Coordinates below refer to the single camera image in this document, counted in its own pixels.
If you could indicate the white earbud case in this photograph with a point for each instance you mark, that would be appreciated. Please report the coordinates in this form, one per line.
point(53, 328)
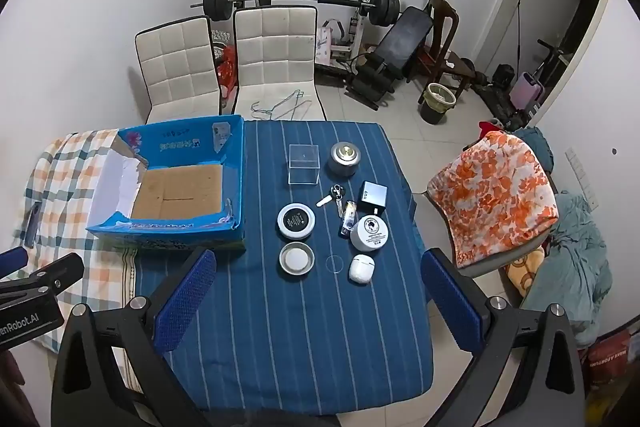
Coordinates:
point(361, 269)

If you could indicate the white door frame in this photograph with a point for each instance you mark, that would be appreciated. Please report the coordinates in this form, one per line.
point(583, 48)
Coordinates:
point(580, 62)

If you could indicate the orange and teal plaid cloth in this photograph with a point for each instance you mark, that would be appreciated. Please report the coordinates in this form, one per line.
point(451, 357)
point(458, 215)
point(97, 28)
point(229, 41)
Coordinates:
point(65, 187)

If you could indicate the lilac plastic container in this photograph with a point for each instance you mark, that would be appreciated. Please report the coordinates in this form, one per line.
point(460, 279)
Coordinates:
point(525, 89)

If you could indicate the galaxy print tube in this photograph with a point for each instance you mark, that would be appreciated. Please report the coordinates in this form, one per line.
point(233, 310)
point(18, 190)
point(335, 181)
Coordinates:
point(347, 219)

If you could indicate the brown wooden chair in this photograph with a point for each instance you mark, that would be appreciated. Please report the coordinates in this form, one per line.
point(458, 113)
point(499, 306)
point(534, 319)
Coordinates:
point(445, 14)

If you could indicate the round tin with black lid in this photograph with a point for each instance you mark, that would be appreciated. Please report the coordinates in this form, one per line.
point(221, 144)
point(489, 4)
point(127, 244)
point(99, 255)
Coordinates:
point(296, 221)

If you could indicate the light teal blanket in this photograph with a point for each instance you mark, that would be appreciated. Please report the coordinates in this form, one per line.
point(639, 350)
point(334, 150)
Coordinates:
point(570, 267)

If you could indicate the red plastic bag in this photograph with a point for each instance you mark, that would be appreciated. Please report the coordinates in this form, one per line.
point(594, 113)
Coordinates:
point(227, 69)

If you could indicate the blue striped tablecloth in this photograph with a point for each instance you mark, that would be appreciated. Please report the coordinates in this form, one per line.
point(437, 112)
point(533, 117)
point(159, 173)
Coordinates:
point(300, 332)

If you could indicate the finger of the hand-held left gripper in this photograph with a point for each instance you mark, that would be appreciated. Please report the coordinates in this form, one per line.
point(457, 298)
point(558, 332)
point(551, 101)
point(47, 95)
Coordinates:
point(52, 274)
point(10, 262)

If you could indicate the black and cream bucket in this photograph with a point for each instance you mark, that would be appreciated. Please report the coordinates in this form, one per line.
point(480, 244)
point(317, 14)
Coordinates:
point(435, 107)

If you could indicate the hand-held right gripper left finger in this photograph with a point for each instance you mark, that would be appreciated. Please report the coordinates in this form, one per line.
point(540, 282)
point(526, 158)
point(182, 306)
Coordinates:
point(185, 302)

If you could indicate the mop stick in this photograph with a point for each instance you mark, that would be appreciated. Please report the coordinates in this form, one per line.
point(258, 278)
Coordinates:
point(518, 37)

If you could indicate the yellow cartoon blanket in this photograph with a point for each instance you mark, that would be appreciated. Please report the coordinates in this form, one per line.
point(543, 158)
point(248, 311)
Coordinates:
point(525, 272)

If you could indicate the grey square box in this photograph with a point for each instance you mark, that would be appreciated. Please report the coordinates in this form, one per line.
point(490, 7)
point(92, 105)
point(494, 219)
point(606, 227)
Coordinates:
point(374, 199)

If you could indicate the pink and white paper bag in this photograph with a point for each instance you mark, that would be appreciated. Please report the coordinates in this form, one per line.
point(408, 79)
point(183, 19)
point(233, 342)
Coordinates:
point(322, 44)

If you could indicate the clear acrylic box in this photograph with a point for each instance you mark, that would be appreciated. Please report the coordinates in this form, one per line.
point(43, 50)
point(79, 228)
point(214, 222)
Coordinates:
point(304, 167)

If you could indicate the clear round disc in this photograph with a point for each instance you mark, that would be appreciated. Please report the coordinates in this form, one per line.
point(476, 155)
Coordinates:
point(334, 264)

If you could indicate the black weight bench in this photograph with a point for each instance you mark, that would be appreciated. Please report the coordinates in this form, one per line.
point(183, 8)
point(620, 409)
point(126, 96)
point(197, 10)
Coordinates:
point(405, 32)

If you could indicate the dark teal garment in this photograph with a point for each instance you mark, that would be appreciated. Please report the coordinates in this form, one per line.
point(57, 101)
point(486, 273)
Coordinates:
point(537, 147)

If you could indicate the black exercise machine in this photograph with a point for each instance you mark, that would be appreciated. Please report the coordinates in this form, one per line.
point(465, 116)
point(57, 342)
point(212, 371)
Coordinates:
point(502, 74)

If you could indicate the white padded chair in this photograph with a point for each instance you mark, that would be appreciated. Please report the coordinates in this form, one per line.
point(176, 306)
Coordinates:
point(175, 62)
point(275, 47)

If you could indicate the key with black head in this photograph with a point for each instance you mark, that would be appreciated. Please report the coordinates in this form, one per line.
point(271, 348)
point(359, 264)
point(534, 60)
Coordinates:
point(324, 201)

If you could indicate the black barbell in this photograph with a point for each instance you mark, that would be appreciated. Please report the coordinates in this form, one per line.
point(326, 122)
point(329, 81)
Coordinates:
point(217, 2)

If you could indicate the red cloth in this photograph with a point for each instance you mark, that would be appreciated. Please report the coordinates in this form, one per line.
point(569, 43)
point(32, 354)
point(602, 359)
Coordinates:
point(490, 127)

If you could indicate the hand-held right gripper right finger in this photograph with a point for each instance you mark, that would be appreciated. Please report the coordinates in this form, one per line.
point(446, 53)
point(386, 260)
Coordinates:
point(450, 302)

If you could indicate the red printed bag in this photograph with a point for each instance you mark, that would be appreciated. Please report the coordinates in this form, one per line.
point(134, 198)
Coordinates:
point(607, 359)

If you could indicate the blue cardboard box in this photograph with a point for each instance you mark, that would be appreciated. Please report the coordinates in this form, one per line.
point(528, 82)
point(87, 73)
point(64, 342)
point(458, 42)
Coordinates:
point(175, 194)

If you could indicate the white jar with label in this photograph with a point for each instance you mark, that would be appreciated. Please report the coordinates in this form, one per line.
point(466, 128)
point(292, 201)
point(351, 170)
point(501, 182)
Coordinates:
point(368, 234)

